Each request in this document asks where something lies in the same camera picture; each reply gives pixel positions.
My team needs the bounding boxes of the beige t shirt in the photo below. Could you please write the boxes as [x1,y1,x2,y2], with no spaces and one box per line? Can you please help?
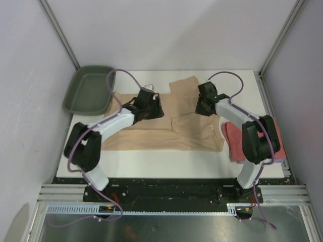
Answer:
[101,76,224,152]

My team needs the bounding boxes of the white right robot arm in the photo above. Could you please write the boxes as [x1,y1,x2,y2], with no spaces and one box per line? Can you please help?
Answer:
[195,82,281,202]

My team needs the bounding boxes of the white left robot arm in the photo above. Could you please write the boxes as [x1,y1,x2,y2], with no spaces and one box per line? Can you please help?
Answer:
[64,88,164,202]

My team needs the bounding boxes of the pink folded t shirt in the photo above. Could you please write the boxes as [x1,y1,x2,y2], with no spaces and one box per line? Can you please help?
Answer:
[222,120,287,162]

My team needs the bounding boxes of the grey plastic tray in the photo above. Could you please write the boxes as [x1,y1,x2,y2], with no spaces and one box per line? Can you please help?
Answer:
[63,65,115,116]

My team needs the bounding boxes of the lilac folded t shirt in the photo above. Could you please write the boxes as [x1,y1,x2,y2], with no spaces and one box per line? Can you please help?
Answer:
[236,158,284,164]

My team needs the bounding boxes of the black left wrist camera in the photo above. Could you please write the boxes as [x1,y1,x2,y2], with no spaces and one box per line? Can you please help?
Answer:
[143,84,154,92]

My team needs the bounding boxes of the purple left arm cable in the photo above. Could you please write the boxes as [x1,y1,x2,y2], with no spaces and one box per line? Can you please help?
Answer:
[47,68,152,227]

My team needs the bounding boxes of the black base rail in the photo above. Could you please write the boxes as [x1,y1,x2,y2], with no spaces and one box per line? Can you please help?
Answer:
[51,176,264,212]

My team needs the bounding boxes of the grey slotted cable duct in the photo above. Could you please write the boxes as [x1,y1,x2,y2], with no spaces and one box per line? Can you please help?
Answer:
[46,204,252,216]

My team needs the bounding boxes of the right aluminium frame post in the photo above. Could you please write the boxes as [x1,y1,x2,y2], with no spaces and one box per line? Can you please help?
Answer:
[258,0,308,78]

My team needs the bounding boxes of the aluminium frame post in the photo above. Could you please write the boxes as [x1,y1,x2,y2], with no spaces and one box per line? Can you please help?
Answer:
[258,0,308,78]
[37,0,81,70]

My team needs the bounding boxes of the left aluminium frame post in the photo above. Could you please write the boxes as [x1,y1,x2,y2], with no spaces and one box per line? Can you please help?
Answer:
[37,0,81,70]

